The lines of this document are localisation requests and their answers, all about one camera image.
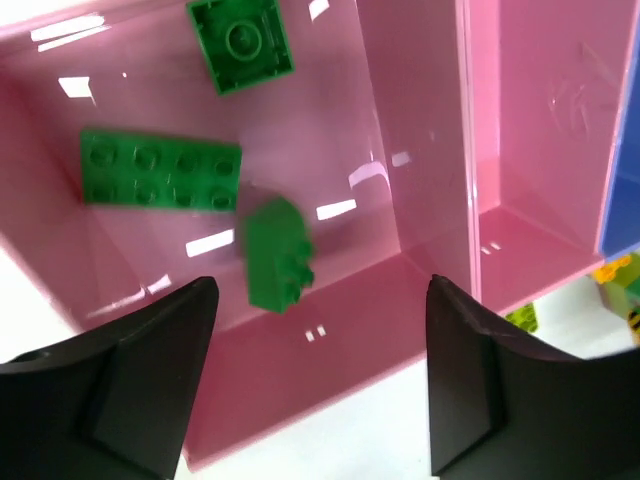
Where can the small pink container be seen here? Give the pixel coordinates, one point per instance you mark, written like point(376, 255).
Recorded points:
point(546, 83)

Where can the dark green square lego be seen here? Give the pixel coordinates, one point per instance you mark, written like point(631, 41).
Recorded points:
point(244, 42)

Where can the large pink container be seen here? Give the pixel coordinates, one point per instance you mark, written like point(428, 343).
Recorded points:
point(366, 137)

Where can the lime lego with slope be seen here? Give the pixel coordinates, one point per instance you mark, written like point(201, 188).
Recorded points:
point(524, 318)

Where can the lime lego on stack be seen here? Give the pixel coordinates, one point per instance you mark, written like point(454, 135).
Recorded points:
point(621, 297)

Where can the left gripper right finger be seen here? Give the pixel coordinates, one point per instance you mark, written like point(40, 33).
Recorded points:
point(505, 405)

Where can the dark blue container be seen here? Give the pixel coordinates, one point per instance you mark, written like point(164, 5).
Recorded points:
point(620, 226)

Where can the orange lego plate stack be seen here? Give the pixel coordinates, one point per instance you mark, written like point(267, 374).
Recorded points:
point(607, 273)

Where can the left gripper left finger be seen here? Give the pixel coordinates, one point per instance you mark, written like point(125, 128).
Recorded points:
point(113, 402)

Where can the green lego plate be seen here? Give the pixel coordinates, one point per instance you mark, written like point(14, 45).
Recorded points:
point(152, 171)

